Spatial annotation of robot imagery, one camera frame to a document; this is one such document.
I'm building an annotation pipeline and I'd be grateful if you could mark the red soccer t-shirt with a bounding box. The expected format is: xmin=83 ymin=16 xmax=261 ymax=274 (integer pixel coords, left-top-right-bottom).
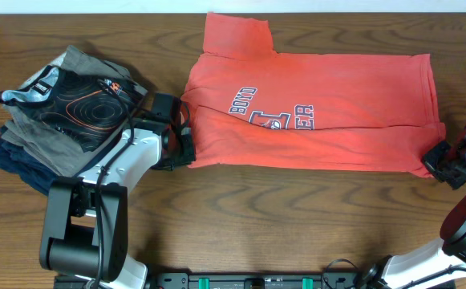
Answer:
xmin=182 ymin=13 xmax=446 ymax=177

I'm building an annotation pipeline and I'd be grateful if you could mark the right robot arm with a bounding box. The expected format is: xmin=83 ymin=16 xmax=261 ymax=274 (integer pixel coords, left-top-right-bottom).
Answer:
xmin=355 ymin=125 xmax=466 ymax=288

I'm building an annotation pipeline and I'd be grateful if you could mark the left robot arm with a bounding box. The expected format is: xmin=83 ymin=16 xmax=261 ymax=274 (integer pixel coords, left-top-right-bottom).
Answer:
xmin=39 ymin=94 xmax=196 ymax=289

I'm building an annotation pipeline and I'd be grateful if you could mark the black orange patterned folded shirt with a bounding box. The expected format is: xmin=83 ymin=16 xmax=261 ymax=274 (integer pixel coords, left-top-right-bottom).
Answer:
xmin=0 ymin=66 xmax=144 ymax=152

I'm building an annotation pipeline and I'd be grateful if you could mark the grey-brown folded shirt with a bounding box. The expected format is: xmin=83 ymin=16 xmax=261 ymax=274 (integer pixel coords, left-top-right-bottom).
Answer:
xmin=0 ymin=46 xmax=148 ymax=177

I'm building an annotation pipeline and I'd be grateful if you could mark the navy blue folded shirt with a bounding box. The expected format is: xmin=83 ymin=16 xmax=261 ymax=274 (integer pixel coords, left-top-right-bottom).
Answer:
xmin=0 ymin=124 xmax=97 ymax=197

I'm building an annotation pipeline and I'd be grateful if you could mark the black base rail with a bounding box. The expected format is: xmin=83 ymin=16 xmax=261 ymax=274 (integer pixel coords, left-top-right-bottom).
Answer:
xmin=53 ymin=271 xmax=362 ymax=289

